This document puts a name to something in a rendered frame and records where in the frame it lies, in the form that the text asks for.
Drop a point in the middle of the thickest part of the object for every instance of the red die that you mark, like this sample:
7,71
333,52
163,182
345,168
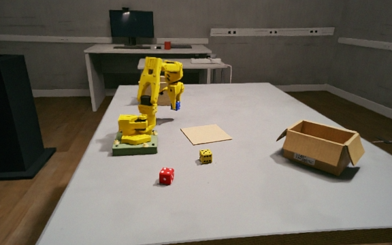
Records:
166,175

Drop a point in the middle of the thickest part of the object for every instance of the tan flat mat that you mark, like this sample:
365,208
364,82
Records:
205,134

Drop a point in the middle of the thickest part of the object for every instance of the yellow die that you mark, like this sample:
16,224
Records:
205,156

